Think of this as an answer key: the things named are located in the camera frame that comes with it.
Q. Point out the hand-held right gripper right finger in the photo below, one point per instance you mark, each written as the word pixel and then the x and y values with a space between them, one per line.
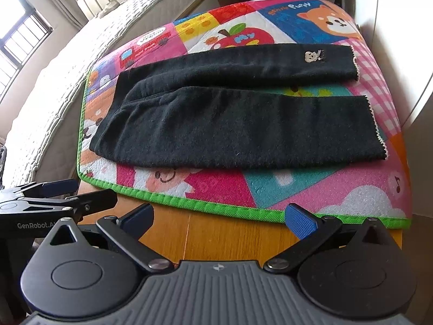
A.
pixel 301 222

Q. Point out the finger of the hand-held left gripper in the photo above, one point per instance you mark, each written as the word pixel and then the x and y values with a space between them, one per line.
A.
pixel 62 186
pixel 91 200

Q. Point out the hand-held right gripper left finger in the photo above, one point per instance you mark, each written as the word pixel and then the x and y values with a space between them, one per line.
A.
pixel 138 218

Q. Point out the black pants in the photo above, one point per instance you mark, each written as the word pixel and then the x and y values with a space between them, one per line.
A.
pixel 216 132

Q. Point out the colourful printed play mat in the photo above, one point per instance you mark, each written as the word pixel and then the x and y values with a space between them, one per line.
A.
pixel 338 189

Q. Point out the white quilted mattress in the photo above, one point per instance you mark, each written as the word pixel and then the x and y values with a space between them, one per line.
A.
pixel 61 84

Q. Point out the window with dark bars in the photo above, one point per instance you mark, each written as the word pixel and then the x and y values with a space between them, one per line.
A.
pixel 20 37

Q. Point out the white wardrobe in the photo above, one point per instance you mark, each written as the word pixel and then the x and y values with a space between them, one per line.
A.
pixel 395 40

